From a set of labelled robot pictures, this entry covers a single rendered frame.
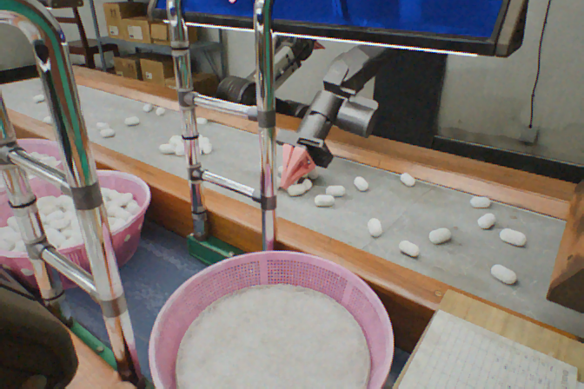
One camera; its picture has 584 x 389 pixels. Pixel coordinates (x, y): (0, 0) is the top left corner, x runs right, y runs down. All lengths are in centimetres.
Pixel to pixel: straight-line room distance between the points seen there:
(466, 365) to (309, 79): 287
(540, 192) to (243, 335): 58
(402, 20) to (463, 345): 38
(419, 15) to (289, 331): 41
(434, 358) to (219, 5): 59
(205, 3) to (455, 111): 227
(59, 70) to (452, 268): 54
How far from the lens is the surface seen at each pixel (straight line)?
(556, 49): 271
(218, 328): 55
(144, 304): 69
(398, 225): 73
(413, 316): 57
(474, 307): 55
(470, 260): 68
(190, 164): 66
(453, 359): 48
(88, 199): 38
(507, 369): 50
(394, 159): 91
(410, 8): 57
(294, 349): 53
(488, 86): 278
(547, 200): 86
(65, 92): 35
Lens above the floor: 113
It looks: 26 degrees down
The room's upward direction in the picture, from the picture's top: straight up
